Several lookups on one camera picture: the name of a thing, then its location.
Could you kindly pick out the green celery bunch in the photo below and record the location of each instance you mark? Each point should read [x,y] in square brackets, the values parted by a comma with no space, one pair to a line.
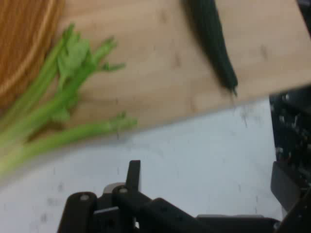
[73,60]

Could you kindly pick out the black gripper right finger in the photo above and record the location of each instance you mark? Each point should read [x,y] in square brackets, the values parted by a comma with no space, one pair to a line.
[297,208]

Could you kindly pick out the bamboo cutting board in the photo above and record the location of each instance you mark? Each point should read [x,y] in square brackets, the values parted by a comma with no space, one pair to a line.
[155,72]

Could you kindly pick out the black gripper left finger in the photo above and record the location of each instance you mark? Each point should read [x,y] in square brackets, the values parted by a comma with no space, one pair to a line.
[126,208]

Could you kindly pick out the dark green cucumber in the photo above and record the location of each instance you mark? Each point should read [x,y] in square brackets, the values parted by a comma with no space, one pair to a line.
[213,41]

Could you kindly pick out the woven wicker basket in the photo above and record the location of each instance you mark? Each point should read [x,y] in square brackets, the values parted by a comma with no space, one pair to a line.
[22,36]

